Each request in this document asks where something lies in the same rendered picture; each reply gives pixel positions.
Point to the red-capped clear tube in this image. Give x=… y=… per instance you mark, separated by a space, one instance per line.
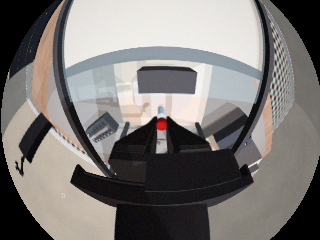
x=161 y=118

